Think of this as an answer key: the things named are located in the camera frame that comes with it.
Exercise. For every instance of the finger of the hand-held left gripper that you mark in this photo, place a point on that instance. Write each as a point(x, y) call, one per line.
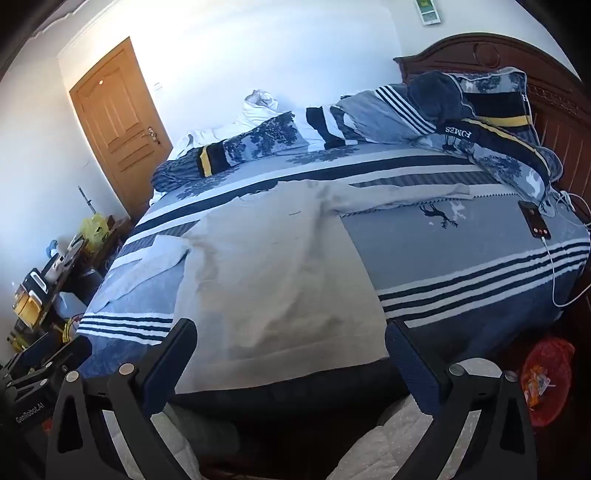
point(55, 362)

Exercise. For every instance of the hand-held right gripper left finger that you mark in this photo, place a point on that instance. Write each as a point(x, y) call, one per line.
point(166, 369)

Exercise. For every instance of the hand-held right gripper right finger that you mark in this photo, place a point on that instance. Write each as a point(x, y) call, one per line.
point(415, 369)

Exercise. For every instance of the beige knit sweater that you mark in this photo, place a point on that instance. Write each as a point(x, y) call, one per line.
point(277, 277)

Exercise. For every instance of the yellow box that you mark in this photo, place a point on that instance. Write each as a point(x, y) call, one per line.
point(28, 310)

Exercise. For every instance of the dark cluttered desk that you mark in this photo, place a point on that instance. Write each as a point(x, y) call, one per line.
point(69, 272)

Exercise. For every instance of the bed with striped blue sheet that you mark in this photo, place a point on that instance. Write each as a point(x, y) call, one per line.
point(415, 249)

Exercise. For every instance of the red plastic bag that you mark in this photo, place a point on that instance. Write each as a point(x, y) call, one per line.
point(547, 369)

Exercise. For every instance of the yellow plastic bag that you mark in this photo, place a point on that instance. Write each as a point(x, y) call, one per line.
point(94, 228)

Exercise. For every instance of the black smartphone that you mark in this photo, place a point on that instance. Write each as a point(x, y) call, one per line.
point(534, 219)

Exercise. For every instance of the wooden door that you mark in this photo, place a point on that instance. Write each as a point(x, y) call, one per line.
point(117, 129)

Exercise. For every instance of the blue patterned duvet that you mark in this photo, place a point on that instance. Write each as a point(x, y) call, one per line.
point(369, 124)

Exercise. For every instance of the dark blue cloth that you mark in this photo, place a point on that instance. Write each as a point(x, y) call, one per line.
point(438, 97)

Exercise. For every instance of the white crumpled cloth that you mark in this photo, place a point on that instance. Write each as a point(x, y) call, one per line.
point(258, 110)

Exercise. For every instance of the blue patterned pillow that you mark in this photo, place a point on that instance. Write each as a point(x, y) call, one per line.
point(496, 99)

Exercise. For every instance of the dark wooden headboard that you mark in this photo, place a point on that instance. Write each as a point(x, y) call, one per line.
point(549, 78)

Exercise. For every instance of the wall calendar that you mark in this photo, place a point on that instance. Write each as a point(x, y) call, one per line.
point(427, 10)

